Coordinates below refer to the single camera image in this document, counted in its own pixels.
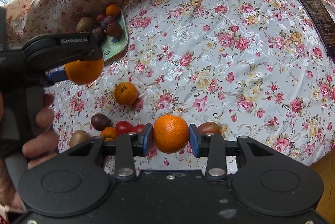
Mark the dark plum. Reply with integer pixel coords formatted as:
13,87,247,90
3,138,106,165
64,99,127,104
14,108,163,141
198,122,221,135
91,113,112,132

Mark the orange from tray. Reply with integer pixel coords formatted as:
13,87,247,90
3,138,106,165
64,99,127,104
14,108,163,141
64,58,104,85

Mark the large orange with stem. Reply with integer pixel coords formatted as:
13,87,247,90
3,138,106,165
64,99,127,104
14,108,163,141
153,114,189,154

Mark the brown kiwi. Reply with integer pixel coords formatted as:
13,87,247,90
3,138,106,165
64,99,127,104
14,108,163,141
69,130,91,148

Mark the person's left hand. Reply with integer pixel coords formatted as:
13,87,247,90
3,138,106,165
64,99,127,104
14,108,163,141
0,92,60,210

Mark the loose cherry tomato right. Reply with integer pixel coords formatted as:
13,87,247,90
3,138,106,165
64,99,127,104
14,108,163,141
133,124,145,133

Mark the loose cherry tomato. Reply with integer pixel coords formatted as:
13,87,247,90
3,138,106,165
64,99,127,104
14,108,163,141
115,121,134,136
133,124,145,133

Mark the loose cherry tomato left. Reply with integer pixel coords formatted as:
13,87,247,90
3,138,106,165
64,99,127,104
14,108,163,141
115,121,134,136

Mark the front kiwi on tray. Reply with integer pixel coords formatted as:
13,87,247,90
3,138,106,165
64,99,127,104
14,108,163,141
76,17,94,33

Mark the small mandarin middle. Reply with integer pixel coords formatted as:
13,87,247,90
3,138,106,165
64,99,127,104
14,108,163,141
100,126,117,141

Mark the light green tray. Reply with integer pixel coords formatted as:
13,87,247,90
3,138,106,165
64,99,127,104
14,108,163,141
101,10,129,64

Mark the plum on tray front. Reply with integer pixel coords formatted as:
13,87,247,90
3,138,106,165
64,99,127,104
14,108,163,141
106,22,123,39

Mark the plum on tray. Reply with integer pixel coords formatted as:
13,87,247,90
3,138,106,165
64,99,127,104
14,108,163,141
100,16,116,30
106,22,123,39

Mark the small red tomato tray back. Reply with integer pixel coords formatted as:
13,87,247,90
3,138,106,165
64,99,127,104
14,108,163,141
96,13,106,23

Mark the plum on tray back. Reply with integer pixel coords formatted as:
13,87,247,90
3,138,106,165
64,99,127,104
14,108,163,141
100,16,116,30

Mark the small mandarin on tray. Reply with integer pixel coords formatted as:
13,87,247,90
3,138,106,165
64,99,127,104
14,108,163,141
105,4,121,18

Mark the loose mandarin far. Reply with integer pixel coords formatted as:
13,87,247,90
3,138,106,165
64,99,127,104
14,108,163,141
114,82,138,106

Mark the floral tablecloth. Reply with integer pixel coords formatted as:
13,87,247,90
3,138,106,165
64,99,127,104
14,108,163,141
6,0,334,165

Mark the black remote control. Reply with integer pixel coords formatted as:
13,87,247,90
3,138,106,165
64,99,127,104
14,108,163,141
298,0,334,59

